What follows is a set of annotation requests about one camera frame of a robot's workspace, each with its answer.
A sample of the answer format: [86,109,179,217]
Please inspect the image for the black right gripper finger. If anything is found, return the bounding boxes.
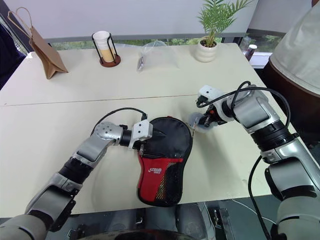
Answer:
[188,112,204,131]
[199,121,217,133]

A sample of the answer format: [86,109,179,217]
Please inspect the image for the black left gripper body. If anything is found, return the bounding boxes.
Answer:
[134,138,151,154]

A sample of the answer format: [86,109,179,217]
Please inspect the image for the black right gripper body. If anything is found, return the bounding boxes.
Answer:
[201,104,227,128]

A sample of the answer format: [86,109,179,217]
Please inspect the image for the black and red paddle case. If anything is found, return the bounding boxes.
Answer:
[136,116,195,208]

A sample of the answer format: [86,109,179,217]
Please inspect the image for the white ribbed plant pot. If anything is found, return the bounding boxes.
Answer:
[194,39,218,63]

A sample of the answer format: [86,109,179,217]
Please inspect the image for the clear plastic bag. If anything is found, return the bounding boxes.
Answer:
[136,41,181,73]

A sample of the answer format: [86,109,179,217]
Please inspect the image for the dark bottle with white cap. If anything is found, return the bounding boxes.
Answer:
[246,44,258,60]

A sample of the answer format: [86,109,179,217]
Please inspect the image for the grey robot torso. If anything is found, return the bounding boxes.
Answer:
[143,203,210,235]

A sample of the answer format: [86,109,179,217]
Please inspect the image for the cup stack in holder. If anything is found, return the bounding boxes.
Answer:
[91,31,122,68]

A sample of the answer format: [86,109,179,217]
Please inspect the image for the green palm plant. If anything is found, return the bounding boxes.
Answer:
[196,0,254,48]

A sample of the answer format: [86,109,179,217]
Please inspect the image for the white paper cup stack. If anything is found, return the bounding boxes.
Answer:
[92,30,117,63]

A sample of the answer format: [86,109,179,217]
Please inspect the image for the person in white shirt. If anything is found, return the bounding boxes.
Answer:
[264,0,320,147]

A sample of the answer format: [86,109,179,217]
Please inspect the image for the brown paper bag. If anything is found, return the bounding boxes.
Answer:
[7,6,69,80]

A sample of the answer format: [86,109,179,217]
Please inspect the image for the dark blue fabric object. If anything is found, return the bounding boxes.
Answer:
[0,14,28,91]

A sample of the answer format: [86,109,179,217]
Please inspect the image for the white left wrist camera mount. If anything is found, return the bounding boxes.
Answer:
[128,119,154,151]

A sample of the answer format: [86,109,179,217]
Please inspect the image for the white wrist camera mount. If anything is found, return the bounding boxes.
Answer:
[195,84,226,121]
[128,119,154,151]

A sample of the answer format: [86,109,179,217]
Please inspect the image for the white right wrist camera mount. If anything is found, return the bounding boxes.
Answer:
[195,84,226,121]

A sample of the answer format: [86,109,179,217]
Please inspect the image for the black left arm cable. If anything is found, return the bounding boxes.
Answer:
[90,107,148,136]

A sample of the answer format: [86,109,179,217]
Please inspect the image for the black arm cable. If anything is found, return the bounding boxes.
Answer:
[90,107,148,136]
[206,80,292,240]

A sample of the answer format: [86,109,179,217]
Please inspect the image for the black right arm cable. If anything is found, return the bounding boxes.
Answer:
[206,80,292,240]

